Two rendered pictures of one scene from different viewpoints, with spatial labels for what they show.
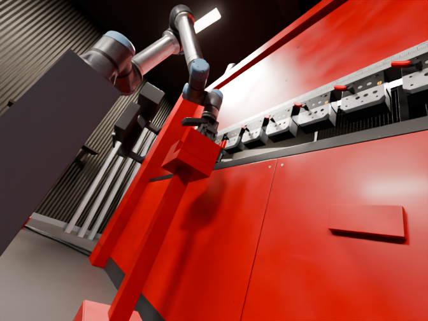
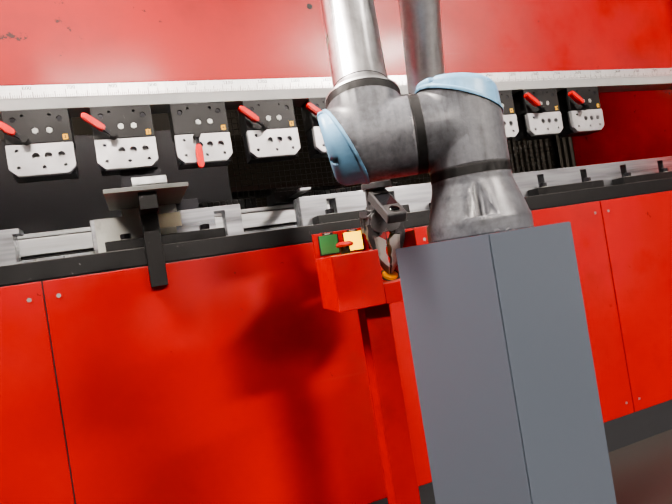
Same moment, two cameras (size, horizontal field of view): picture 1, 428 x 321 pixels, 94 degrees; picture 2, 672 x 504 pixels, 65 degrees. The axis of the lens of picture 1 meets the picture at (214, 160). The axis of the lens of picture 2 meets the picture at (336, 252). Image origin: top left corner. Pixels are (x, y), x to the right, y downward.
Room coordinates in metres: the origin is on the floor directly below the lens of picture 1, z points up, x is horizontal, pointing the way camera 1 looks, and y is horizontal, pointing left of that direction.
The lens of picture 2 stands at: (0.68, 1.32, 0.77)
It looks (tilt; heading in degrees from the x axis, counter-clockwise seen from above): 1 degrees up; 280
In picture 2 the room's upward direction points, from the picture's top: 9 degrees counter-clockwise
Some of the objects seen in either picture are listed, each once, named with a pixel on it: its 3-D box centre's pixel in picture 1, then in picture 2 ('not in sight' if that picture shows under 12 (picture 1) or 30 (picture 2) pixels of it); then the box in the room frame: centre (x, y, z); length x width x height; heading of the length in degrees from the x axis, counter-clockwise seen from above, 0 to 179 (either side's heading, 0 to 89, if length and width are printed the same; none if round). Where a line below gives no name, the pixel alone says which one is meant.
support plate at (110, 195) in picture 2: not in sight; (145, 197); (1.33, 0.12, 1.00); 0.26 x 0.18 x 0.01; 121
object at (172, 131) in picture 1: (179, 172); not in sight; (2.33, 0.34, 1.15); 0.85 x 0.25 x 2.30; 121
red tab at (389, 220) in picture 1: (362, 219); not in sight; (0.44, -0.39, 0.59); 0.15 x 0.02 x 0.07; 31
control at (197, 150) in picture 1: (191, 154); (366, 264); (0.82, 0.10, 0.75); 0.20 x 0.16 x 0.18; 24
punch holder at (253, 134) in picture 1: (256, 134); (269, 131); (1.08, -0.20, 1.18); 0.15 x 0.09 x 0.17; 31
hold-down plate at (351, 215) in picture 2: not in sight; (362, 215); (0.85, -0.27, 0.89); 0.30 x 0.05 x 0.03; 31
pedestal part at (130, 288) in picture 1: (155, 234); (390, 419); (0.82, 0.10, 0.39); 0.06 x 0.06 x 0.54; 24
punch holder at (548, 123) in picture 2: not in sight; (535, 114); (0.22, -0.70, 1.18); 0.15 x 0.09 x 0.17; 31
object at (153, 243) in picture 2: not in sight; (153, 241); (1.31, 0.15, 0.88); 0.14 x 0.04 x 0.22; 121
